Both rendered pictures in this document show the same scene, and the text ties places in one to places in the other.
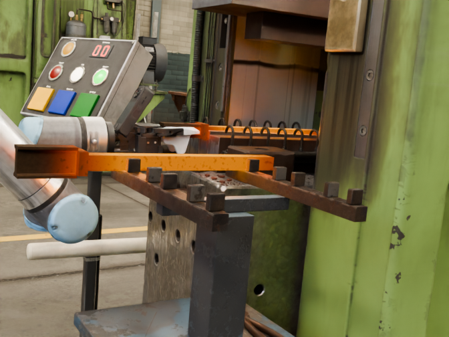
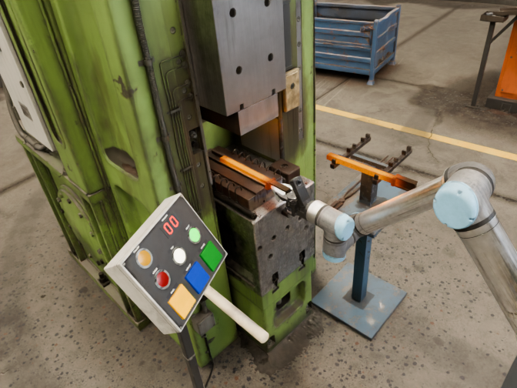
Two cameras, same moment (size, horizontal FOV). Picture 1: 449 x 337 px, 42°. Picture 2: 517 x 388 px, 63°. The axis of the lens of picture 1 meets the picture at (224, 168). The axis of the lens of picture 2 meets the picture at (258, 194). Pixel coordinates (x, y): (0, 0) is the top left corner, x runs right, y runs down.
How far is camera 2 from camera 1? 2.39 m
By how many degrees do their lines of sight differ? 95
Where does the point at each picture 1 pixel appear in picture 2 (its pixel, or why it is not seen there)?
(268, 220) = not seen: hidden behind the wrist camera
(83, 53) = (161, 243)
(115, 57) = (185, 215)
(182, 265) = (292, 233)
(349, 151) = (297, 140)
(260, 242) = not seen: hidden behind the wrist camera
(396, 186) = (312, 137)
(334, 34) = (290, 103)
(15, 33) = not seen: outside the picture
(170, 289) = (285, 252)
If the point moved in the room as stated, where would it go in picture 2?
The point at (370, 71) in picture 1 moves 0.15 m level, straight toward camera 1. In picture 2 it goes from (300, 108) to (333, 105)
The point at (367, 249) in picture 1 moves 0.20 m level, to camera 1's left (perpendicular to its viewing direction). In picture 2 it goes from (306, 162) to (321, 183)
